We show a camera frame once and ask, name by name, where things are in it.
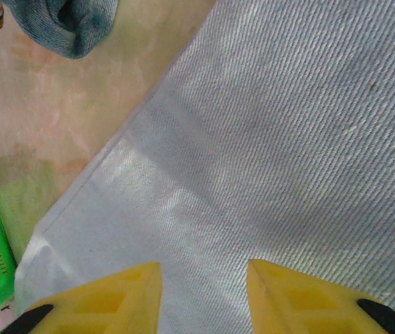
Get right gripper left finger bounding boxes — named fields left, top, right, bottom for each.
left=0, top=261, right=163, bottom=334

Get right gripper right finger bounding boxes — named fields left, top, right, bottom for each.
left=247, top=259, right=395, bottom=334

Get light blue trousers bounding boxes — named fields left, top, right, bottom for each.
left=13, top=0, right=395, bottom=334

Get blue denim folded trousers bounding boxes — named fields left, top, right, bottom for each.
left=4, top=0, right=119, bottom=59

